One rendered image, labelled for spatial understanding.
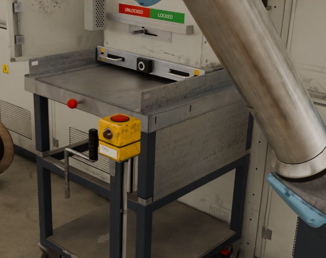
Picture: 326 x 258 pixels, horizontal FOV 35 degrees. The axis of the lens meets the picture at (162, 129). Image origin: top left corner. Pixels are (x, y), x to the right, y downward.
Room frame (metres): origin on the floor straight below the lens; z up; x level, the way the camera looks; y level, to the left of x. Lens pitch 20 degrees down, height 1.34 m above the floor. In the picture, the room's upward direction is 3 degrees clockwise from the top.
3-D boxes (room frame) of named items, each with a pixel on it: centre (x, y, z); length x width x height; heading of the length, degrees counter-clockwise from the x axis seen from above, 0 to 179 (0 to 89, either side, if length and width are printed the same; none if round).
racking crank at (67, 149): (1.61, 0.28, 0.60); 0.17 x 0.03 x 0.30; 50
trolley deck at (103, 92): (1.90, 0.06, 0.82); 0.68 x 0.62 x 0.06; 140
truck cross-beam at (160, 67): (1.91, 0.06, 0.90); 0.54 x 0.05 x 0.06; 50
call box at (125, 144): (1.25, 0.11, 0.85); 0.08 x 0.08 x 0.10; 50
